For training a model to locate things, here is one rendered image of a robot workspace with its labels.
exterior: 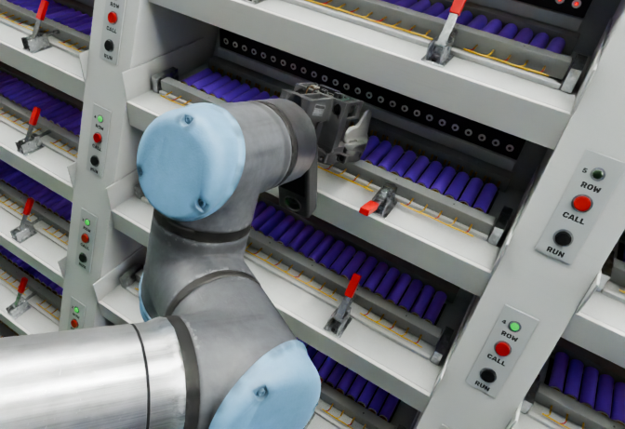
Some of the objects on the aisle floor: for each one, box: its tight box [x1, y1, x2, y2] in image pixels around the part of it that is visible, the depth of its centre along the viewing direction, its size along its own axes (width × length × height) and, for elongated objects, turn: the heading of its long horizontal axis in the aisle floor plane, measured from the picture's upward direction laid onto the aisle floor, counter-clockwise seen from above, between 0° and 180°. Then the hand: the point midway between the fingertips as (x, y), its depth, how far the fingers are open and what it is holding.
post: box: [413, 0, 625, 429], centre depth 66 cm, size 20×9×181 cm, turn 118°
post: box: [59, 0, 219, 331], centre depth 90 cm, size 20×9×181 cm, turn 118°
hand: (349, 136), depth 71 cm, fingers open, 3 cm apart
